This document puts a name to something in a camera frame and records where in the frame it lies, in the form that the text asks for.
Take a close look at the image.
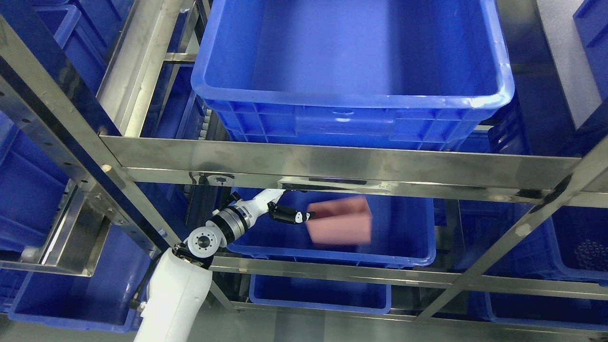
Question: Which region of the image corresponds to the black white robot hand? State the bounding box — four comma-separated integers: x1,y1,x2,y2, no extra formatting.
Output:
267,202,316,225

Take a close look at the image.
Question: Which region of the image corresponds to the pink plastic storage box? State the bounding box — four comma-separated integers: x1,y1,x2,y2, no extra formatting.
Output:
305,196,373,246

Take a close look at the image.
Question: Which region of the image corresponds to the blue bottom shelf bin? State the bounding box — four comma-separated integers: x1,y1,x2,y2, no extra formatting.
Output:
249,275,392,314

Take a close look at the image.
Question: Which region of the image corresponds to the blue target shelf bin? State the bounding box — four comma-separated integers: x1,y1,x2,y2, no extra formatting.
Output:
227,195,436,269

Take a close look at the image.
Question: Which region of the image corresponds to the steel shelf rack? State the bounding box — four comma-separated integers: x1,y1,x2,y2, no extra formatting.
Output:
1,0,607,322

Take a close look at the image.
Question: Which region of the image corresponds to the blue bin right shelf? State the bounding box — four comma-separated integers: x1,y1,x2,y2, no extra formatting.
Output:
487,206,608,286

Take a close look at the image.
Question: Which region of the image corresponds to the large blue top bin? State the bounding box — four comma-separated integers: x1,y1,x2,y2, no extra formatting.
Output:
191,0,515,150

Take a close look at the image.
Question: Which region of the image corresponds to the blue bin lower left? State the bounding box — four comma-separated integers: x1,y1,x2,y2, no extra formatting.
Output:
7,227,151,333

